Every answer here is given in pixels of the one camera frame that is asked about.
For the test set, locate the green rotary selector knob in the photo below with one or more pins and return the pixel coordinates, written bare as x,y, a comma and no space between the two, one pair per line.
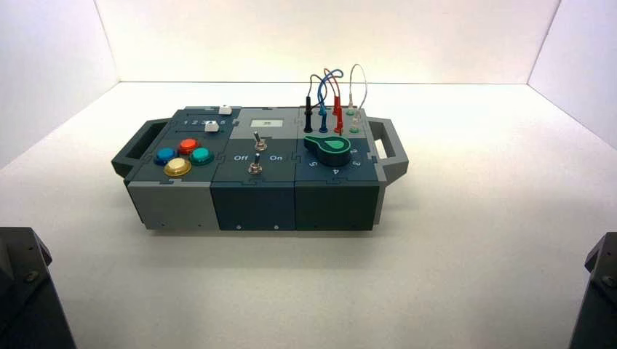
330,148

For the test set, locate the small grey display screen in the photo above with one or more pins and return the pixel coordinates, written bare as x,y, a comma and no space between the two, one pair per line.
266,124

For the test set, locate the red push button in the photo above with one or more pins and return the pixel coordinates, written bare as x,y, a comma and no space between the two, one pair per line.
188,145

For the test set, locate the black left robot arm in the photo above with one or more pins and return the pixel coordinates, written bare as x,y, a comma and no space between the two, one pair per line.
24,294

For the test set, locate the white slider knob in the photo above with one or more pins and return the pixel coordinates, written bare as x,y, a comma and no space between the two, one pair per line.
224,110
211,126

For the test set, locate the metal toggle switch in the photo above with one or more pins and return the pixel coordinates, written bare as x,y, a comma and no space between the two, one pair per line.
259,140
256,164

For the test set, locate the green push button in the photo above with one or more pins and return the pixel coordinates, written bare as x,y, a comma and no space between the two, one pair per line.
201,155

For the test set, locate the blue push button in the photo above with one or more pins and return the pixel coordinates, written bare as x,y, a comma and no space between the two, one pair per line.
165,155

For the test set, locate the yellow push button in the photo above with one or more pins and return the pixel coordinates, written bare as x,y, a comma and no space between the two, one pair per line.
177,166

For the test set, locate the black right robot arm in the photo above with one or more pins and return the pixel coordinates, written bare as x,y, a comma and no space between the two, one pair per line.
597,298

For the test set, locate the grey modular control box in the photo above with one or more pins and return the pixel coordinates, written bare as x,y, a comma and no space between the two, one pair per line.
255,202

